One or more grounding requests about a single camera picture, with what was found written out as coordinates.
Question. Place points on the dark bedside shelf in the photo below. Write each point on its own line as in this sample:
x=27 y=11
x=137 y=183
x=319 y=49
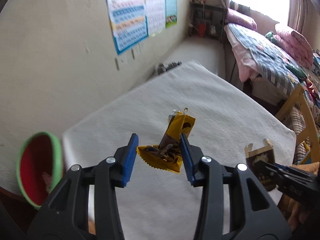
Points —
x=212 y=15

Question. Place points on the small red bucket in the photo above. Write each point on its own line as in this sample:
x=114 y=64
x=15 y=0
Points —
x=201 y=28

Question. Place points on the white grid wall poster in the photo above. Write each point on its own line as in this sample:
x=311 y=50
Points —
x=155 y=15

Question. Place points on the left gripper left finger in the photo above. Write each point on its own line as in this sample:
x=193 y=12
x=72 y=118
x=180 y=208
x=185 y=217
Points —
x=83 y=204

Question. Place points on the folded pink blanket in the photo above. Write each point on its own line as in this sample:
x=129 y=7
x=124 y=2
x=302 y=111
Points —
x=294 y=44

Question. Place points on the grey shoe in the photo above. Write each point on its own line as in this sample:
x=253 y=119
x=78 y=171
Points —
x=161 y=69
x=173 y=65

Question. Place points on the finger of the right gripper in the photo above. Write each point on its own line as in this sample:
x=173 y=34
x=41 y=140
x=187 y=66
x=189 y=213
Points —
x=297 y=184

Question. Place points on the blue pinyin wall poster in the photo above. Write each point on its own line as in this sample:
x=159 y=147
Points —
x=128 y=23

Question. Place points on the bed with plaid quilt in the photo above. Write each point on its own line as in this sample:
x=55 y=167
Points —
x=268 y=73

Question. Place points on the red bin with green rim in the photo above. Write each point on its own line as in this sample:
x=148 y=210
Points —
x=39 y=167

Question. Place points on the yellow chocolate wrapper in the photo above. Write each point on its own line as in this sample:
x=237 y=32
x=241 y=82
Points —
x=167 y=154

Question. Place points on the green number wall poster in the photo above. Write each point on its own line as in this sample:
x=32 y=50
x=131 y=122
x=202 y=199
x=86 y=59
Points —
x=170 y=13

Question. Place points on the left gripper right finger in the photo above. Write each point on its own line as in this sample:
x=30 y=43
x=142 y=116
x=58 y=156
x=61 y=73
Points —
x=234 y=204

